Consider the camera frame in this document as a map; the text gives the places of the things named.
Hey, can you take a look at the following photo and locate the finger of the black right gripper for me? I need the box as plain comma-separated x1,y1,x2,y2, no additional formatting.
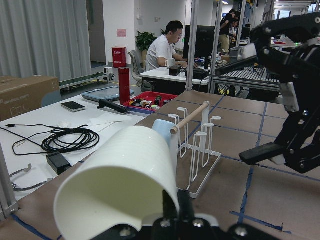
239,142,286,165

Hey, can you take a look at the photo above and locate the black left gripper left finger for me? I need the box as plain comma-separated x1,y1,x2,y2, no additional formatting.
162,190,178,220

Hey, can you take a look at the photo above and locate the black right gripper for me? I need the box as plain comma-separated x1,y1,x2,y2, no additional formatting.
214,12,320,174

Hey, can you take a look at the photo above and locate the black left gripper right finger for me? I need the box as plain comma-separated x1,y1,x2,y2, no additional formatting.
177,189,195,222

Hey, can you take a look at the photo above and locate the white plastic cup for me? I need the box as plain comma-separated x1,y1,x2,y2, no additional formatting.
53,126,180,240

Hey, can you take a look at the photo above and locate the light blue plastic cup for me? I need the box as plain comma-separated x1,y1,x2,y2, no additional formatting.
152,119,175,147

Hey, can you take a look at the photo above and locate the black computer monitor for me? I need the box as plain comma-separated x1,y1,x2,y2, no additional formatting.
183,25,215,59

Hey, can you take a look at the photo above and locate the seated man white shirt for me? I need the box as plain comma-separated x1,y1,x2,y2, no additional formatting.
146,20,188,70

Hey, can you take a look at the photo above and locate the red parts tray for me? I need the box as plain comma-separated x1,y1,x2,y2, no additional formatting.
123,91,177,114

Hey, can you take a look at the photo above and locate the green potted plant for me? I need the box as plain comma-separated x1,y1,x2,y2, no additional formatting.
135,31,157,52

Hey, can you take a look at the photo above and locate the black power adapter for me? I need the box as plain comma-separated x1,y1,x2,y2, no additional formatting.
46,152,71,175

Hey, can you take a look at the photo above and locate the red thermos bottle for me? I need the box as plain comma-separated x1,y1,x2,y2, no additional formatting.
118,67,130,105

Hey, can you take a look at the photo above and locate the red fire extinguisher box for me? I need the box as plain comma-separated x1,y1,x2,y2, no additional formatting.
112,47,127,68

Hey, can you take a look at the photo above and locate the smartphone on table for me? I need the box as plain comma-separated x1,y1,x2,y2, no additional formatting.
60,101,86,113

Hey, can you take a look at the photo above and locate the reacher grabber tool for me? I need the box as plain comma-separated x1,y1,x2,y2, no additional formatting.
9,163,53,192

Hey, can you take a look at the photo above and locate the cardboard box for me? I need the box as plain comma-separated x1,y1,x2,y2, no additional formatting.
0,75,61,121

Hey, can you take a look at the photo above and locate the white wire cup rack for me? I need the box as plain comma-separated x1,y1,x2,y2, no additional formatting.
168,101,221,199

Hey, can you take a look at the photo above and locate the coiled black cable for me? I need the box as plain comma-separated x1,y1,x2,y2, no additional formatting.
0,123,101,156

